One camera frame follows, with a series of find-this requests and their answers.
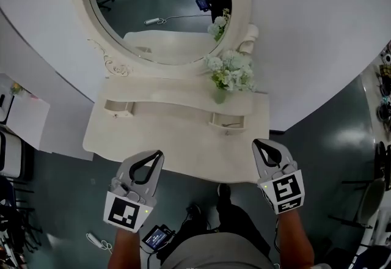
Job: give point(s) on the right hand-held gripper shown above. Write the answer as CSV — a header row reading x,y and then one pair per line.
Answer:
x,y
285,191

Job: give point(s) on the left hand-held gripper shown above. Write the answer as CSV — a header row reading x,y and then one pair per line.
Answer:
x,y
122,212

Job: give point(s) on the white dressing table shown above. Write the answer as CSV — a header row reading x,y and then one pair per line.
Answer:
x,y
171,145

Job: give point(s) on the white wooden drawer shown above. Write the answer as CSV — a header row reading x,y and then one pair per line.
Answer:
x,y
227,127
120,112

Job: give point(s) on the person's right forearm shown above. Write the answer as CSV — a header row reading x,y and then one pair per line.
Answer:
x,y
294,237

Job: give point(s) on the person's left forearm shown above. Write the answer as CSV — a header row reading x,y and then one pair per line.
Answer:
x,y
125,249

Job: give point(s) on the person's black shoe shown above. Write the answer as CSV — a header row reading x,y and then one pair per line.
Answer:
x,y
194,212
224,191

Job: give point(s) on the black screen device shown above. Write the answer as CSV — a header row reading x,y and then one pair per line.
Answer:
x,y
157,238

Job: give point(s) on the person's black trousers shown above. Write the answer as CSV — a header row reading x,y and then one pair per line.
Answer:
x,y
241,222

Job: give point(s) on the white power strip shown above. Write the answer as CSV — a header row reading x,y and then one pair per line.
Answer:
x,y
94,239

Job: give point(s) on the glass vase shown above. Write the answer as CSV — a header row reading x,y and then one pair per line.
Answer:
x,y
220,97

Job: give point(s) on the white flower bouquet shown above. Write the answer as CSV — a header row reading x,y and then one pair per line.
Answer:
x,y
232,70

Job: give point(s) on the grey chair with black legs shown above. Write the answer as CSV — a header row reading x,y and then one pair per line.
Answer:
x,y
371,200

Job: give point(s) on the person's grey shirt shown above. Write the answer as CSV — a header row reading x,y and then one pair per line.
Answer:
x,y
214,254

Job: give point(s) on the white bookshelf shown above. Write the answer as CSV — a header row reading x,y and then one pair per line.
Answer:
x,y
27,115

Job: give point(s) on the black metal stands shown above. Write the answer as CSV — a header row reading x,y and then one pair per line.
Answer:
x,y
15,225

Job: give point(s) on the yellow plaid cloth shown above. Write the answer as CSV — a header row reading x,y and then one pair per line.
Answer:
x,y
386,70

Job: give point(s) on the potted plant in black pot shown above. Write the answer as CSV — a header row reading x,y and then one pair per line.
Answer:
x,y
16,89

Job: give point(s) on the oval white-framed mirror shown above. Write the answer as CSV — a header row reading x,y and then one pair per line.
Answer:
x,y
159,2

